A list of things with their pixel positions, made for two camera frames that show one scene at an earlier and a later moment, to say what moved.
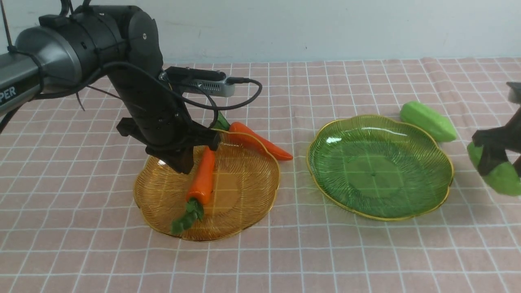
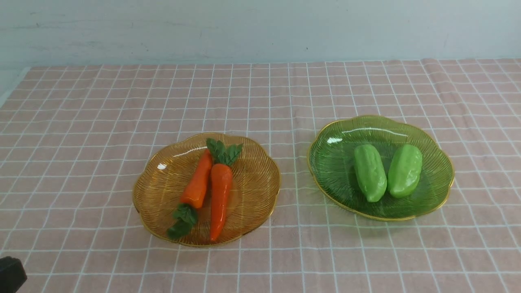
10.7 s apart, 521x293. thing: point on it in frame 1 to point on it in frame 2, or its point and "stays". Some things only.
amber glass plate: (245, 183) stays
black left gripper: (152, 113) to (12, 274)
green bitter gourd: (504, 179) to (371, 171)
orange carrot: (244, 136) to (221, 177)
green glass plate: (379, 167) stays
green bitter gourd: (440, 128) to (404, 170)
